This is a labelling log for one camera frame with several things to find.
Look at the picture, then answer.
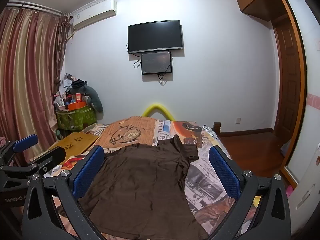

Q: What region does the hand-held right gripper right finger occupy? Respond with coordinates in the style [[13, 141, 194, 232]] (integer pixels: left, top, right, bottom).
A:
[[209, 145, 292, 240]]

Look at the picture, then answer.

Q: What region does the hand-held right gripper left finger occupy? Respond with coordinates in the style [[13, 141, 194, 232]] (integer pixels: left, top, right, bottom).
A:
[[21, 145, 110, 240]]

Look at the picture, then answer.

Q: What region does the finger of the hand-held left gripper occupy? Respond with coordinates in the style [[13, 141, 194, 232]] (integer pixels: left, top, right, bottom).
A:
[[0, 134, 39, 160], [30, 147, 67, 174]]

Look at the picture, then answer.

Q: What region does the brown T-shirt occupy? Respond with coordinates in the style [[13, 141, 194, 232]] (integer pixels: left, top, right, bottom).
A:
[[57, 134, 209, 240]]

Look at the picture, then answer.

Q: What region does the printed blanket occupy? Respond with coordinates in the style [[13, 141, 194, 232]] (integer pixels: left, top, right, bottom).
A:
[[49, 116, 263, 240]]

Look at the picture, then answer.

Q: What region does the bamboo lap desk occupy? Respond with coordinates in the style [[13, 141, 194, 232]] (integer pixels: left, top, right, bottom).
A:
[[34, 132, 99, 160]]

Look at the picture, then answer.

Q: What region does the green storage bag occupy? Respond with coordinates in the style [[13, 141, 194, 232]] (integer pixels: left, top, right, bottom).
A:
[[56, 104, 98, 132]]

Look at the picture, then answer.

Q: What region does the orange box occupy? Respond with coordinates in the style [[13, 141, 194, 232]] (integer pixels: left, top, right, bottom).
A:
[[68, 101, 88, 111]]

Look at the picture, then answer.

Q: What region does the blue-grey cloth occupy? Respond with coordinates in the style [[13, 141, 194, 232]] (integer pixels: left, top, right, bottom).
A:
[[280, 140, 292, 158]]

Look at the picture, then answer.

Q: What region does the striped red curtain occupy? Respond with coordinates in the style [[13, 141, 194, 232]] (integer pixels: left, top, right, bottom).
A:
[[0, 4, 73, 160]]

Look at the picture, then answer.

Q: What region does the yellow foam tube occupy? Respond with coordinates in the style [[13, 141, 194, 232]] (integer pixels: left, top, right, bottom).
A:
[[142, 102, 177, 121]]

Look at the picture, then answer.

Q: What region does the wooden door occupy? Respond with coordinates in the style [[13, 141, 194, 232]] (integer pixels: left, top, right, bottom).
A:
[[272, 15, 304, 140]]

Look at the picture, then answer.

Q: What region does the sliding wardrobe door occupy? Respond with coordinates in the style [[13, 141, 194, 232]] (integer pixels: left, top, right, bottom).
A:
[[275, 0, 320, 193]]

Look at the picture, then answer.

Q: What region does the white air conditioner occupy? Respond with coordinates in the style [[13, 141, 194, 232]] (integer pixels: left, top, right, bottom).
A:
[[72, 0, 117, 30]]

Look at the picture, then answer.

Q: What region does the black monitor cable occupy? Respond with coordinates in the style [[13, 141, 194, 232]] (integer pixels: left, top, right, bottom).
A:
[[156, 72, 167, 88]]

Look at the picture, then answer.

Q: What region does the small black wall monitor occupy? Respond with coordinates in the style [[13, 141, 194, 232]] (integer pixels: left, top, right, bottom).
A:
[[140, 51, 173, 75]]

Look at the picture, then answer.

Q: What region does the white curtain rail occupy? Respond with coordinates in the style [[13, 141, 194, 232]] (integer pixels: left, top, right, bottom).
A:
[[5, 1, 63, 15]]

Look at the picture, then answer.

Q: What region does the black wall television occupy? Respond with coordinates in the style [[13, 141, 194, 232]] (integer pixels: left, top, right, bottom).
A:
[[127, 19, 184, 54]]

